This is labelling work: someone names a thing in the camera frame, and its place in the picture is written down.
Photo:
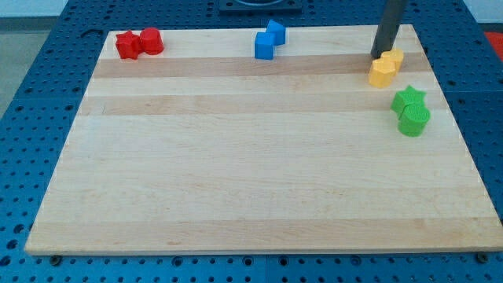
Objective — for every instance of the yellow hexagon block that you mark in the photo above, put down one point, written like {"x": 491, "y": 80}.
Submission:
{"x": 382, "y": 73}

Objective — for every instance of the yellow heart block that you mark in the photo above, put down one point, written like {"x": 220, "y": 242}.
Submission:
{"x": 396, "y": 56}

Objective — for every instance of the wooden board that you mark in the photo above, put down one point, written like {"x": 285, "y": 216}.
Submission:
{"x": 205, "y": 150}

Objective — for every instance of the blue cube block front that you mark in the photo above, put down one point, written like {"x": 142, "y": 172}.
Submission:
{"x": 264, "y": 46}

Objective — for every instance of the blue cube block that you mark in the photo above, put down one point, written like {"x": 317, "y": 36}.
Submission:
{"x": 264, "y": 46}
{"x": 278, "y": 30}

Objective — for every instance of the blue cube block rear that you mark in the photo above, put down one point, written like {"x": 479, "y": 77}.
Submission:
{"x": 278, "y": 30}

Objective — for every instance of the red cylinder block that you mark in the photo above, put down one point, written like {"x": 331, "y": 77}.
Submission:
{"x": 151, "y": 41}

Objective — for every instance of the red star block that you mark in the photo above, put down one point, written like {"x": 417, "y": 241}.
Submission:
{"x": 128, "y": 45}

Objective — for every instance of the green star block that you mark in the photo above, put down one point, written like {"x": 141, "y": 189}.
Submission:
{"x": 406, "y": 97}

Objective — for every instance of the green cylinder block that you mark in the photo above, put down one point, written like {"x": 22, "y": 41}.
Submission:
{"x": 413, "y": 119}

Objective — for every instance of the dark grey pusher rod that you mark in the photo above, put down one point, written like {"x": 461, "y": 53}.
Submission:
{"x": 388, "y": 27}

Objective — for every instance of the red object at edge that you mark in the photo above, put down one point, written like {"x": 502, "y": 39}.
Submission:
{"x": 495, "y": 39}

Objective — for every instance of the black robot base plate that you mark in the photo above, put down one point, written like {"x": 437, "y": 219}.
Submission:
{"x": 259, "y": 6}

